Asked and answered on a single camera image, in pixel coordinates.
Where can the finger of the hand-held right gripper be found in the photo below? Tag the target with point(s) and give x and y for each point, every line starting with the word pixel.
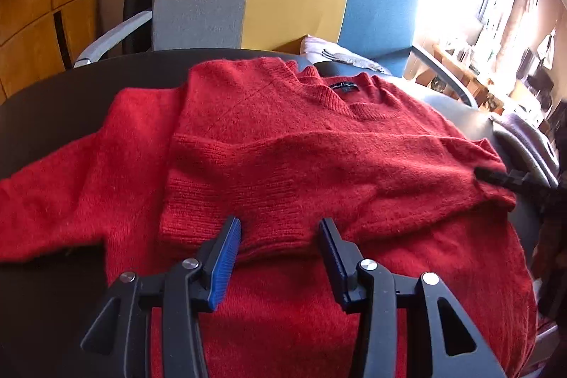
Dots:
pixel 500 178

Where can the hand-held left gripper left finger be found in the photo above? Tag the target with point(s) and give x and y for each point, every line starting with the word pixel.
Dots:
pixel 227 254

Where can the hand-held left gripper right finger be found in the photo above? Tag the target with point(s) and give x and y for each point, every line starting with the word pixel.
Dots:
pixel 333 258

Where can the red knit sweater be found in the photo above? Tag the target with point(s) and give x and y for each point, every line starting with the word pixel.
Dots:
pixel 310 147

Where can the grey cloth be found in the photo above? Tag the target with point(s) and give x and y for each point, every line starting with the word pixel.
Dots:
pixel 525 138

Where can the cluttered wooden desk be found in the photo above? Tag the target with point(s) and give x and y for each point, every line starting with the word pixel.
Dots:
pixel 478 81

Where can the white folded cloth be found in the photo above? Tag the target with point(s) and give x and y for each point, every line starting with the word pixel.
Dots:
pixel 332 52

